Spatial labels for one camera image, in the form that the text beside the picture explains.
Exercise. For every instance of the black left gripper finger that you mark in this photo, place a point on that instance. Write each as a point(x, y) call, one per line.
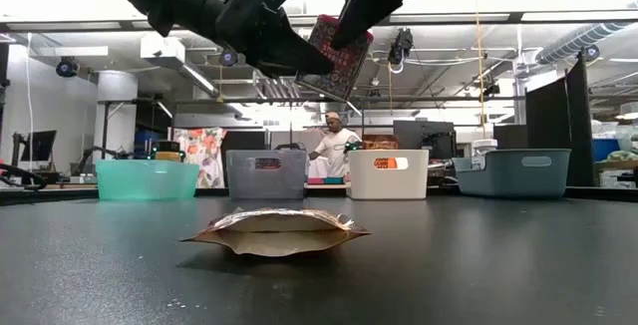
point(289, 51)

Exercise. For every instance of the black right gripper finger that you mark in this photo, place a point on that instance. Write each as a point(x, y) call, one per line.
point(354, 21)

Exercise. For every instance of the orange printed spice packet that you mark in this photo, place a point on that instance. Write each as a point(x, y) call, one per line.
point(344, 71)

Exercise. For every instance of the white-lid spice jar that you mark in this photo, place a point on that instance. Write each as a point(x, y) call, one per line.
point(483, 148)

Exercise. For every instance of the brown white-label spice packet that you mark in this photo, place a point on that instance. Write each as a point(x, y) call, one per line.
point(276, 240)

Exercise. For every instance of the black background robot arm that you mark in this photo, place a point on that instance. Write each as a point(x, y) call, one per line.
point(352, 145)

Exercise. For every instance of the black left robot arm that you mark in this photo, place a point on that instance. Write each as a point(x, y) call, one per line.
point(189, 6)

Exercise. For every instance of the person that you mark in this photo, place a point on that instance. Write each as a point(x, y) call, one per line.
point(336, 148)

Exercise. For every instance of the orange brown box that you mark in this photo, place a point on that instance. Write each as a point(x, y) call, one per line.
point(380, 142)

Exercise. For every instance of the grey translucent plastic bin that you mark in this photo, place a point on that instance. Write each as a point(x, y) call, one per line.
point(266, 183)

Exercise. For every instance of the black computer monitor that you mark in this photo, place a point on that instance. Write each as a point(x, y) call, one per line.
point(423, 135)
point(40, 145)

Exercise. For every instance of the floral cloth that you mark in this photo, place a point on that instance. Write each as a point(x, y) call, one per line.
point(202, 153)

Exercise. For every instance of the white plastic bin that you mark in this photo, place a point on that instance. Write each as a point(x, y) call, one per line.
point(388, 183)

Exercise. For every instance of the white round pillar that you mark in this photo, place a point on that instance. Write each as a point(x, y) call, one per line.
point(117, 115)

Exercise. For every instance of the teal plastic bin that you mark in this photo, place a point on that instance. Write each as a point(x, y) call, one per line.
point(147, 180)

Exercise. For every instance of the black partition panel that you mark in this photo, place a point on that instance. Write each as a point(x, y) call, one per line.
point(558, 120)

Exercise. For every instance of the blue-grey plastic bin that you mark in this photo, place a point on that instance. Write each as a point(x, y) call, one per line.
point(513, 178)

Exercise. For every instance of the black table mat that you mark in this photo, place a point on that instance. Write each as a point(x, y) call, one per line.
point(448, 265)

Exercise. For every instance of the blue storage container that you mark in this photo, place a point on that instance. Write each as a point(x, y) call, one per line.
point(605, 148)

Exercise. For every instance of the hanging ceiling camera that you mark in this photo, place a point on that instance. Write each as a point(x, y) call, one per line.
point(591, 52)
point(401, 46)
point(67, 67)
point(228, 57)

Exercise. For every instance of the silver ventilation duct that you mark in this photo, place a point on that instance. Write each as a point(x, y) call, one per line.
point(578, 38)

